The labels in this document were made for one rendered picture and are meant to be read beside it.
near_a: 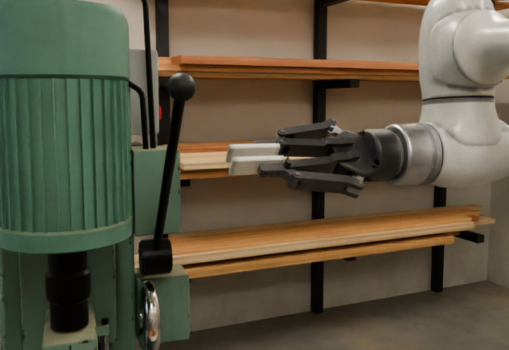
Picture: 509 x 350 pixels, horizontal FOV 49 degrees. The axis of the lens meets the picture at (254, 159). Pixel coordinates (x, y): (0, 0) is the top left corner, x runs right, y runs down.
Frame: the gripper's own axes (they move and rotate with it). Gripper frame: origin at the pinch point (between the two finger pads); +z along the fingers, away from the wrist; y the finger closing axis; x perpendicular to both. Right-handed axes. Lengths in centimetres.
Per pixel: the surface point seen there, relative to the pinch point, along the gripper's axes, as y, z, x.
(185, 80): 4.4, 9.7, 9.6
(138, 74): 35.4, 10.7, -15.9
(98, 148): 3.0, 19.7, -0.6
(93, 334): -11.6, 20.8, -21.9
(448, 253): 124, -238, -256
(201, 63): 158, -37, -112
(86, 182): -0.3, 21.2, -3.2
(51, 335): -10.5, 26.3, -23.0
